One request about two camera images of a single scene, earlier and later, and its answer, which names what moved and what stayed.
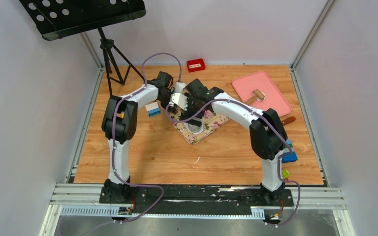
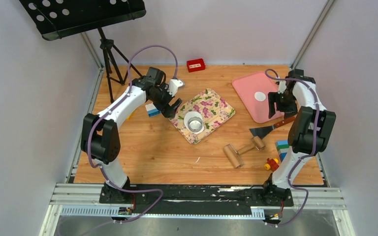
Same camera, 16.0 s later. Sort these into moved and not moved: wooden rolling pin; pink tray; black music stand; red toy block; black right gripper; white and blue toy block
Moved: wooden rolling pin; black right gripper
Not moved: white and blue toy block; red toy block; black music stand; pink tray
